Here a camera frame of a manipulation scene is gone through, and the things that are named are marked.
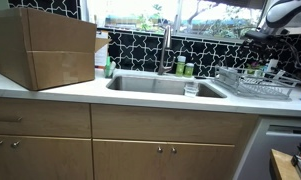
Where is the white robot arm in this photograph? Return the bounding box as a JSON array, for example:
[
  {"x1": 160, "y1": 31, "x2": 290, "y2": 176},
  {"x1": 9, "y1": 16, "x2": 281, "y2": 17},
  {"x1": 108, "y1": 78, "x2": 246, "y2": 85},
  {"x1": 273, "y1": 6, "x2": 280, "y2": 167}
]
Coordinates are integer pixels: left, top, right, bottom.
[{"x1": 245, "y1": 0, "x2": 301, "y2": 42}]

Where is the silver kitchen faucet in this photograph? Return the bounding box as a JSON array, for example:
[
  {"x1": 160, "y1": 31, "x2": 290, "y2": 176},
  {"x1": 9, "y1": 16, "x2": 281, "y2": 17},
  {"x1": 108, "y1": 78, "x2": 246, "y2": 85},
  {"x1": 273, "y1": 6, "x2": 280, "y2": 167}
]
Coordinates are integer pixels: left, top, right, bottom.
[{"x1": 158, "y1": 25, "x2": 173, "y2": 75}]

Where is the stainless steel sink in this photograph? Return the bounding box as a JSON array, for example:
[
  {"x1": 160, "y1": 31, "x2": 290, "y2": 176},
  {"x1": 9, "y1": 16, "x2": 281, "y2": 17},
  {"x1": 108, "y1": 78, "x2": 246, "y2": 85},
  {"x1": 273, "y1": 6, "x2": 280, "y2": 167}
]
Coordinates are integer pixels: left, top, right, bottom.
[{"x1": 107, "y1": 75, "x2": 226, "y2": 98}]

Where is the clear plastic cup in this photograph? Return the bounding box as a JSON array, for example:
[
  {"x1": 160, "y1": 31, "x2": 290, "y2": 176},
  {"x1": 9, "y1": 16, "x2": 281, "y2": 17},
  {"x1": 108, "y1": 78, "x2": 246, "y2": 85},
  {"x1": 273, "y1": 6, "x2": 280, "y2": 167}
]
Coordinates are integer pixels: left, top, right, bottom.
[{"x1": 184, "y1": 82, "x2": 199, "y2": 97}]

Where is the green soap bottle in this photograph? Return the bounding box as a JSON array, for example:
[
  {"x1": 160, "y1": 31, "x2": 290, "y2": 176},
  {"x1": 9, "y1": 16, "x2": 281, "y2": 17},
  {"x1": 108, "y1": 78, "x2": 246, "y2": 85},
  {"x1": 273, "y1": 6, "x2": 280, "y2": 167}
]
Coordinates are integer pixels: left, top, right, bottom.
[{"x1": 176, "y1": 56, "x2": 186, "y2": 76}]

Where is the small green jar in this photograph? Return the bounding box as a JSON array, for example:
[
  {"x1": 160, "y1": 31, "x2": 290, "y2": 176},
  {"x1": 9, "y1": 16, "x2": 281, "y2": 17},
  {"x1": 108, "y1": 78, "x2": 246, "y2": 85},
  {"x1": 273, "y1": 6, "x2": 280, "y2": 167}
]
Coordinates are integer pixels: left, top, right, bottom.
[{"x1": 184, "y1": 63, "x2": 194, "y2": 78}]

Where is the cardboard box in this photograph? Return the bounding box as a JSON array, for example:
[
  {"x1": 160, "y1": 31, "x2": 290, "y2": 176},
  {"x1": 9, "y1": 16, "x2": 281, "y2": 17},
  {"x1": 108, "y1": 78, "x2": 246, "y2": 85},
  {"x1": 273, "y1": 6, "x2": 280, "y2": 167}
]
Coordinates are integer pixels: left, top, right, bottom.
[{"x1": 0, "y1": 8, "x2": 110, "y2": 91}]

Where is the white dishwasher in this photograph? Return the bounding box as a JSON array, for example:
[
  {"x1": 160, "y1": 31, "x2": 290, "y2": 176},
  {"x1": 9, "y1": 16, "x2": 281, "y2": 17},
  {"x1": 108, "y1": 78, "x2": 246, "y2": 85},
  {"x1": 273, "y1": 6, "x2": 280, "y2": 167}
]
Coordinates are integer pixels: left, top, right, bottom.
[{"x1": 233, "y1": 116, "x2": 301, "y2": 180}]

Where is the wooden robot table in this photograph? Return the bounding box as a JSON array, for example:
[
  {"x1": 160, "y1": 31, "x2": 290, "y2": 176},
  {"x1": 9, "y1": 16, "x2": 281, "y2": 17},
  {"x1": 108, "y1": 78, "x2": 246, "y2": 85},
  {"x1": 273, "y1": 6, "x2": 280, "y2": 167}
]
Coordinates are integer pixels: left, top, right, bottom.
[{"x1": 270, "y1": 149, "x2": 301, "y2": 180}]

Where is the wire dish rack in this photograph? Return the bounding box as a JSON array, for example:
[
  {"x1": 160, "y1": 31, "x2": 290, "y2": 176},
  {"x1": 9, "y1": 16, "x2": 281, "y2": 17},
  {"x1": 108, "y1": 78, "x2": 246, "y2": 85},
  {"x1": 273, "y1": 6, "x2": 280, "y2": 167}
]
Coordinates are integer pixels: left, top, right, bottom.
[{"x1": 213, "y1": 66, "x2": 300, "y2": 101}]

